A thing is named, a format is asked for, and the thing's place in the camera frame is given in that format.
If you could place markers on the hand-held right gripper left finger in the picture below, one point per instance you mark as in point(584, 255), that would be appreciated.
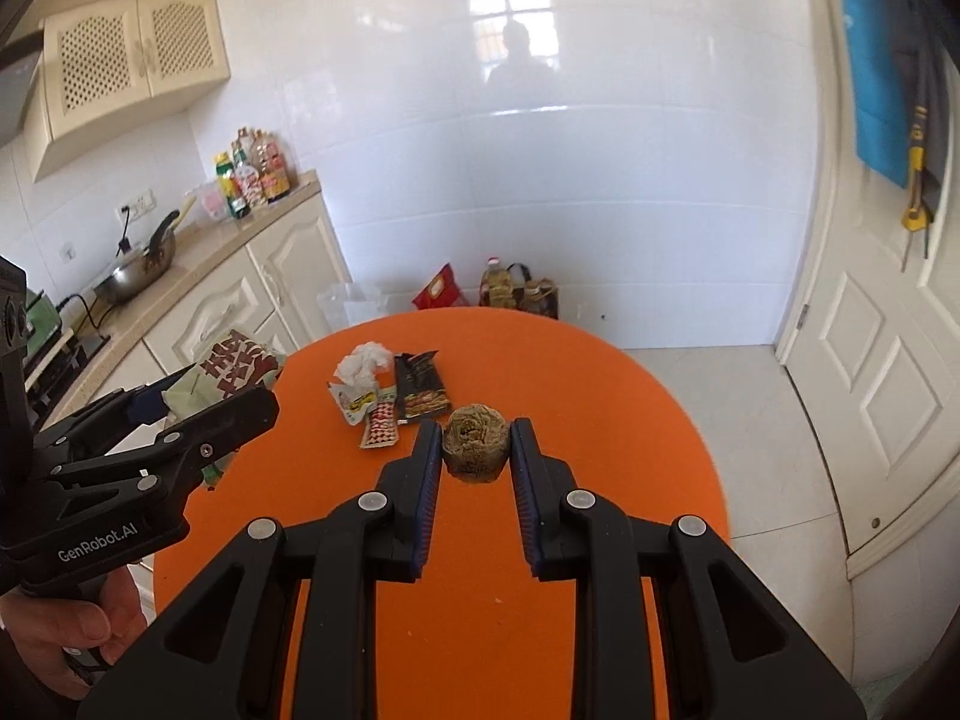
point(429, 480)

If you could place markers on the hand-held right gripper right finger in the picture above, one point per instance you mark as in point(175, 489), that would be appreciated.
point(523, 495)

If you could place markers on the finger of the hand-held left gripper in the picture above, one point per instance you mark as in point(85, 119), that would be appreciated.
point(150, 397)
point(210, 427)

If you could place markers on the person's left hand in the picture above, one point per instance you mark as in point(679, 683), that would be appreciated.
point(45, 630)

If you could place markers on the red checkered packet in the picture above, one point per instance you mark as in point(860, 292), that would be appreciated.
point(381, 420)

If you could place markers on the black snack packet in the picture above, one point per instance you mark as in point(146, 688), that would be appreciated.
point(420, 390)

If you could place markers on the yellow label sauce packet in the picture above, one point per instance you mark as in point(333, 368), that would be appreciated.
point(352, 403)

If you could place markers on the metal wok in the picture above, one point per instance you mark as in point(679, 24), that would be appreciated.
point(135, 277)

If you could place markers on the crumpled white tissue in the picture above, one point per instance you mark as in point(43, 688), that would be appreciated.
point(364, 364)

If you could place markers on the round orange table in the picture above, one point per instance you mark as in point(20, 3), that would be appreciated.
point(525, 360)

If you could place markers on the cream kitchen counter cabinet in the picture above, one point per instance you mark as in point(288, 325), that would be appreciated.
point(285, 262)

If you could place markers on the clear plastic container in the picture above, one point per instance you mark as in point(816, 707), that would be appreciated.
point(349, 307)

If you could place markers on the red plastic bag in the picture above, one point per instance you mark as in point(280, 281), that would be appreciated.
point(442, 289)

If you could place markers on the brown cardboard box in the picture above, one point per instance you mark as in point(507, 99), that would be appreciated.
point(540, 296)

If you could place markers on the yellow cooking oil bottle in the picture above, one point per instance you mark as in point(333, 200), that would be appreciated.
point(496, 289)

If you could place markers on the pink plastic container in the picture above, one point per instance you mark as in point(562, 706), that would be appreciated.
point(212, 202)

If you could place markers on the green bottle with yellow cap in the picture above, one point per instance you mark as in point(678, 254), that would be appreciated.
point(234, 191)

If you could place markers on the red label sauce bottle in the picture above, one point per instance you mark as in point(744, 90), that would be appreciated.
point(251, 180)

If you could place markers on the white panelled door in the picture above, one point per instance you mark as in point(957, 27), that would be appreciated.
point(870, 390)

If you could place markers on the blue hanging sheet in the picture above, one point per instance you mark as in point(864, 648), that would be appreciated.
point(877, 52)

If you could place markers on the white wall switch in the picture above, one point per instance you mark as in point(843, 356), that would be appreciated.
point(67, 251)

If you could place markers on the white wall socket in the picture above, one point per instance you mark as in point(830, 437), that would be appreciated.
point(136, 204)

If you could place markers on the cream lattice wall cabinet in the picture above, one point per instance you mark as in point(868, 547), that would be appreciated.
point(135, 52)

